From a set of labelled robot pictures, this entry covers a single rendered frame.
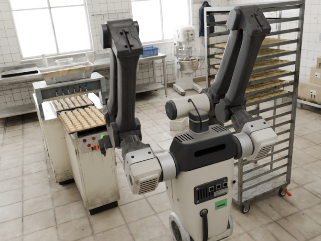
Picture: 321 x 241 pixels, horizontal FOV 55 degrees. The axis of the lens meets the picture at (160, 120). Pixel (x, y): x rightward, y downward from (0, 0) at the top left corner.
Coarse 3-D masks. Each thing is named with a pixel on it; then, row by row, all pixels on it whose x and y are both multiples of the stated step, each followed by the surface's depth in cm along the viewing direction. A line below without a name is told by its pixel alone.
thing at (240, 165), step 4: (240, 160) 263; (240, 164) 265; (240, 168) 266; (240, 172) 267; (240, 176) 269; (240, 180) 270; (240, 184) 272; (240, 188) 273; (240, 192) 275; (240, 196) 276; (240, 200) 278; (240, 204) 280
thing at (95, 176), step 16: (64, 128) 316; (96, 128) 288; (80, 160) 278; (96, 160) 285; (112, 160) 292; (80, 176) 284; (96, 176) 289; (112, 176) 297; (80, 192) 315; (96, 192) 294; (112, 192) 302; (96, 208) 303
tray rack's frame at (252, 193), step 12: (288, 0) 256; (300, 0) 243; (300, 12) 248; (300, 24) 251; (300, 36) 254; (300, 48) 258; (288, 156) 296; (264, 168) 330; (288, 168) 299; (252, 180) 311; (276, 180) 308; (288, 180) 303; (252, 192) 292; (264, 192) 291
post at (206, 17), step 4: (204, 8) 259; (204, 12) 260; (204, 16) 261; (208, 16) 260; (204, 20) 262; (208, 20) 262; (204, 24) 264; (204, 28) 265; (208, 28) 264; (204, 32) 266; (208, 32) 265; (208, 40) 267; (208, 48) 270; (208, 52) 271; (208, 60) 273; (208, 64) 274; (208, 72) 277; (208, 80) 280; (208, 84) 281
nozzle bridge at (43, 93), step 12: (96, 72) 362; (36, 84) 327; (60, 84) 319; (72, 84) 323; (84, 84) 337; (96, 84) 343; (36, 96) 311; (48, 96) 324; (60, 96) 325; (72, 96) 330
